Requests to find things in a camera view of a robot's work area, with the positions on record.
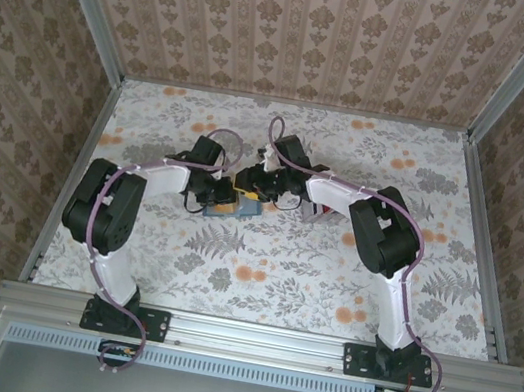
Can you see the blue card holder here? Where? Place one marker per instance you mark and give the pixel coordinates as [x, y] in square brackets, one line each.
[249, 210]

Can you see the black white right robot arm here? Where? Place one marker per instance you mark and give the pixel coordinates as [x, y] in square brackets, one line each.
[381, 237]

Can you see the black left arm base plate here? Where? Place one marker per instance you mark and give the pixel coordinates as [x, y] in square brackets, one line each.
[158, 325]

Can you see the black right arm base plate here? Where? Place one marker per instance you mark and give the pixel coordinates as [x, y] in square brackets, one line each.
[355, 359]

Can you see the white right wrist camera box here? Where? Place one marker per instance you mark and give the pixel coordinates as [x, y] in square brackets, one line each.
[266, 158]

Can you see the aluminium side rail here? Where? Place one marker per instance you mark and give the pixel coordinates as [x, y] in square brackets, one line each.
[478, 193]
[95, 126]

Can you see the clear acrylic card stand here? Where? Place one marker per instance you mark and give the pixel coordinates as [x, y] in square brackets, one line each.
[312, 215]

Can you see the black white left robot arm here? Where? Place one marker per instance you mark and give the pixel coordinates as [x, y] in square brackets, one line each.
[102, 208]

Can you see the aluminium frame cross rail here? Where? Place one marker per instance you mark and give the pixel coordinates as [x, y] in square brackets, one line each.
[257, 340]

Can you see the red card white logo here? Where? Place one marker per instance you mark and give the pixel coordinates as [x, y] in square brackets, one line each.
[324, 210]

